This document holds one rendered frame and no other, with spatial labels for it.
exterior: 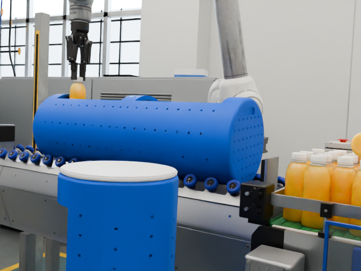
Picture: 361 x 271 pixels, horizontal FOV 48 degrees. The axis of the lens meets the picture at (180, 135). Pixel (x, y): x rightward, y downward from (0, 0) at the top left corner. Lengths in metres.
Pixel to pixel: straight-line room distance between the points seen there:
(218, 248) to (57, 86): 2.69
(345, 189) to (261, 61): 3.17
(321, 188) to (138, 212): 0.47
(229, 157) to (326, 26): 3.03
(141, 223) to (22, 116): 3.18
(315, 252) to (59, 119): 1.04
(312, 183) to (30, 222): 1.23
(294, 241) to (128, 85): 2.41
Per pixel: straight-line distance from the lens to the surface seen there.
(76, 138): 1.56
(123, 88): 3.29
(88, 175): 0.88
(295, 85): 4.08
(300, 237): 1.06
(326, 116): 4.02
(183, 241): 1.34
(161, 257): 0.95
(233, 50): 1.70
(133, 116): 1.39
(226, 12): 1.71
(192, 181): 1.29
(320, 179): 1.08
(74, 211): 0.91
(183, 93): 3.03
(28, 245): 1.94
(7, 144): 2.15
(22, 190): 1.82
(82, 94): 1.73
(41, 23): 2.47
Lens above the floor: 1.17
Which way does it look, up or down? 3 degrees down
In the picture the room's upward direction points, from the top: 3 degrees clockwise
